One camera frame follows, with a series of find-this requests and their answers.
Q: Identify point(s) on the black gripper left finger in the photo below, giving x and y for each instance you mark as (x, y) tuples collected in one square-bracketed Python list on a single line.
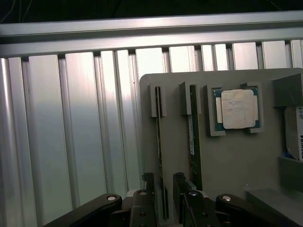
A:
[(139, 208)]

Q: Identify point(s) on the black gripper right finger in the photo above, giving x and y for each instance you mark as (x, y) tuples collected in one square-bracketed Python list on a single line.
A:
[(196, 208)]

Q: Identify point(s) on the green RAM stick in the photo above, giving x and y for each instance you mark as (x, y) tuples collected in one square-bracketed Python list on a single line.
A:
[(159, 142), (195, 146)]

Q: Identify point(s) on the grey parts rack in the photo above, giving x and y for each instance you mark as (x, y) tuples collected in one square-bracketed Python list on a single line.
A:
[(227, 151)]

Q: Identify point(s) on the CPU with silver lid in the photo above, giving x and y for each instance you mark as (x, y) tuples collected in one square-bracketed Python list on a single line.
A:
[(236, 109)]

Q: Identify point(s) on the silver Toshiba hard disk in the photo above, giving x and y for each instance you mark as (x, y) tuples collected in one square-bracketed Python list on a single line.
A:
[(294, 132)]

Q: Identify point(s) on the aluminium frame rail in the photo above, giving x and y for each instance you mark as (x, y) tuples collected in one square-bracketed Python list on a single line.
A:
[(151, 32)]

